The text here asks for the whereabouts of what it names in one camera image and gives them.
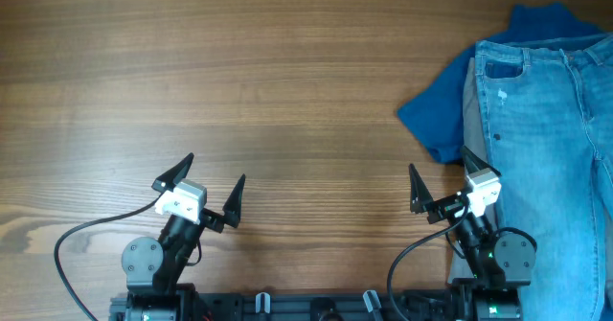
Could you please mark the light blue denim jeans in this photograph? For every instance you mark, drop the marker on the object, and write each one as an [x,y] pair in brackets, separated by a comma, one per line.
[546,110]

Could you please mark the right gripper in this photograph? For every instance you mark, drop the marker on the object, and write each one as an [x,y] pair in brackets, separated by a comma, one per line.
[421,199]

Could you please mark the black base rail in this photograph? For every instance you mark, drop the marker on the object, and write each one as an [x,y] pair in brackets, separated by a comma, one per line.
[368,305]

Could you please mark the grey shorts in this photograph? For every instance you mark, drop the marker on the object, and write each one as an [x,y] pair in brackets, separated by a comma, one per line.
[474,139]

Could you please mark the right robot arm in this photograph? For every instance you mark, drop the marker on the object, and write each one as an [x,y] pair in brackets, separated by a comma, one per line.
[500,260]

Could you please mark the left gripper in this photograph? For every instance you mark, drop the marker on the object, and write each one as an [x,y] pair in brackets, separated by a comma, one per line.
[215,222]

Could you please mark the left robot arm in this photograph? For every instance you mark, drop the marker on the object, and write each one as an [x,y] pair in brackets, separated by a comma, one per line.
[153,266]

